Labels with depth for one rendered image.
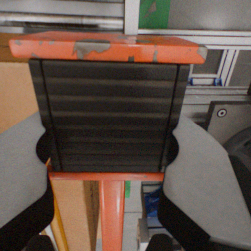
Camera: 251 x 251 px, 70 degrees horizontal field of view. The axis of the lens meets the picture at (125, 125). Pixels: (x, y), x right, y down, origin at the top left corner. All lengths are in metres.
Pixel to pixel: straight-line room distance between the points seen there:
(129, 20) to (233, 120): 0.49
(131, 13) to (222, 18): 0.86
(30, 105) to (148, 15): 1.12
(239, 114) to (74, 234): 0.44
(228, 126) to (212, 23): 1.12
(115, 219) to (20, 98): 0.20
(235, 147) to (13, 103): 0.37
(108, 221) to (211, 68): 1.16
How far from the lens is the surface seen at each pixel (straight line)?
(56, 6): 0.85
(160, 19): 1.33
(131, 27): 0.71
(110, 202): 0.16
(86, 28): 0.77
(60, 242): 0.51
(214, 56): 1.25
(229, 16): 1.49
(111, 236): 0.21
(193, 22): 1.39
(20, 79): 0.28
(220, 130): 0.37
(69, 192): 0.39
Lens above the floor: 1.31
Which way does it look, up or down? 59 degrees down
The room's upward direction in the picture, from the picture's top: 176 degrees clockwise
